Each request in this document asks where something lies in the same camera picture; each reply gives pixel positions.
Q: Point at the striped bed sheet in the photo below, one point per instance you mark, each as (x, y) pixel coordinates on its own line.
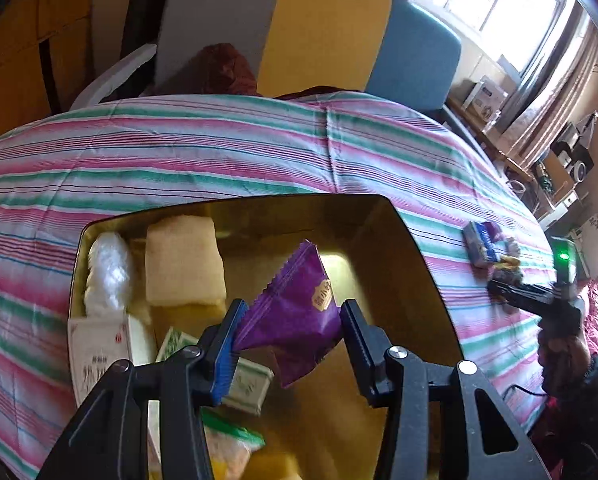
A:
(60, 173)

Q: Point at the right hand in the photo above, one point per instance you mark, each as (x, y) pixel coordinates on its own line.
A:
(564, 360)

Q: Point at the wooden wardrobe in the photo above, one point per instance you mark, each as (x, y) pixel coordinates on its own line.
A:
(46, 58)

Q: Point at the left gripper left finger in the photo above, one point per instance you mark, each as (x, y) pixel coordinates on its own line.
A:
(194, 378)

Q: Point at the grey yellow blue chair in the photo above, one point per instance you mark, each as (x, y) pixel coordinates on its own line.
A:
(393, 49)

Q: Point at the white medicine box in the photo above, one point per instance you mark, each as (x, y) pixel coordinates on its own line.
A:
(95, 343)

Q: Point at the yellow sponge with stain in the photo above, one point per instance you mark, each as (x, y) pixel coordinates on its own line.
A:
(274, 466)

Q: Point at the gold metal tray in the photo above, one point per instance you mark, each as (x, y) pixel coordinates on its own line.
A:
(369, 254)

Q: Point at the clean yellow sponge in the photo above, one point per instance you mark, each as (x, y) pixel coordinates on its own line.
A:
(183, 264)

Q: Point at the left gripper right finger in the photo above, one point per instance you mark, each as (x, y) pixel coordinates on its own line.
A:
(390, 377)

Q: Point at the green white small box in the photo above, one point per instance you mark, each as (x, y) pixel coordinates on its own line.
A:
(250, 383)

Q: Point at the white product box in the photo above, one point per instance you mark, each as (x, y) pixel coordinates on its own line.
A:
(485, 98)

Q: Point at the wooden desk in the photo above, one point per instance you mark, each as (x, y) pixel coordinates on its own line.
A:
(488, 137)

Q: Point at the blue tissue pack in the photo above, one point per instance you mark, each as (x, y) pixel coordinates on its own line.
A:
(479, 246)

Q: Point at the purple snack packet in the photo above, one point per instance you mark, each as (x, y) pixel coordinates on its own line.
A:
(295, 316)
(494, 231)

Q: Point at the white plastic bag ball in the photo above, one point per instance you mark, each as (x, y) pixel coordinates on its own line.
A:
(109, 284)

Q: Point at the dark red cloth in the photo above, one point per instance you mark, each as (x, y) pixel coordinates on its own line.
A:
(219, 69)

